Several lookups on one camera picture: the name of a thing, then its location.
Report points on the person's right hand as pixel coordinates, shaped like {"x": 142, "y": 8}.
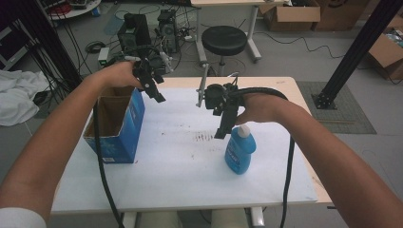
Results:
{"x": 261, "y": 109}

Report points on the large black computer tower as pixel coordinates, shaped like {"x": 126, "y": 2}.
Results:
{"x": 139, "y": 31}

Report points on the grey metal rack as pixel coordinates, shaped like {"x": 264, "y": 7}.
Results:
{"x": 12, "y": 57}

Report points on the white-legged wooden table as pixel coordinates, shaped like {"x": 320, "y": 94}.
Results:
{"x": 255, "y": 34}

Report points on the blue cardboard box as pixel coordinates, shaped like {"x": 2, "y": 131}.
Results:
{"x": 126, "y": 136}

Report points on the small white box device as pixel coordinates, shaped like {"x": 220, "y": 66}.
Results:
{"x": 103, "y": 57}

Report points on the person's white sleeve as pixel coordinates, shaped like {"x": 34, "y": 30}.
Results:
{"x": 19, "y": 219}

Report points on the white power strip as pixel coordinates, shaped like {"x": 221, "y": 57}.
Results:
{"x": 189, "y": 38}

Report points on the open brown cardboard box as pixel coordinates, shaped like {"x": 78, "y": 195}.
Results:
{"x": 291, "y": 14}

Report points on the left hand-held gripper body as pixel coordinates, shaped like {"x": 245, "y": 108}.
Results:
{"x": 144, "y": 68}

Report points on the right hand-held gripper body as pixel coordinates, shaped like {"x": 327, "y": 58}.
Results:
{"x": 218, "y": 95}

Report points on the grey floor mat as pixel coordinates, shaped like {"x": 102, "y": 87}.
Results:
{"x": 348, "y": 117}

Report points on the small black computer tower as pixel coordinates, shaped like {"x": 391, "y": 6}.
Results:
{"x": 168, "y": 30}

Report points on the black round stool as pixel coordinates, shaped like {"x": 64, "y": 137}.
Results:
{"x": 224, "y": 39}

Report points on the black metal post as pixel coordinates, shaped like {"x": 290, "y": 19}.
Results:
{"x": 53, "y": 47}
{"x": 358, "y": 53}

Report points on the black floor bracket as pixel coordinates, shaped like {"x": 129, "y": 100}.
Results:
{"x": 331, "y": 207}

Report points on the person's left hand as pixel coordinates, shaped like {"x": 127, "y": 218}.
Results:
{"x": 117, "y": 76}

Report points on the closed brown cardboard box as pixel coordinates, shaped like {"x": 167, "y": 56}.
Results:
{"x": 339, "y": 14}

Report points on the white cloth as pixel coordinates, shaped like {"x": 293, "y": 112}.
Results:
{"x": 19, "y": 95}

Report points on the round white table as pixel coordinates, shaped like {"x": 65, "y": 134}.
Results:
{"x": 79, "y": 12}

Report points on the blue cup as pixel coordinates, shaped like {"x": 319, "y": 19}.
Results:
{"x": 96, "y": 12}

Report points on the white table mat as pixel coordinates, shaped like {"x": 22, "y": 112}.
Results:
{"x": 183, "y": 177}

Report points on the white table leg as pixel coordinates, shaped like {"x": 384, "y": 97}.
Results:
{"x": 257, "y": 217}
{"x": 130, "y": 220}

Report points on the cardboard box with contents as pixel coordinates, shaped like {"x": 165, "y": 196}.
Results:
{"x": 386, "y": 53}

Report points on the blue plastic bottle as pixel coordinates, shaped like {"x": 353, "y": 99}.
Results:
{"x": 239, "y": 155}

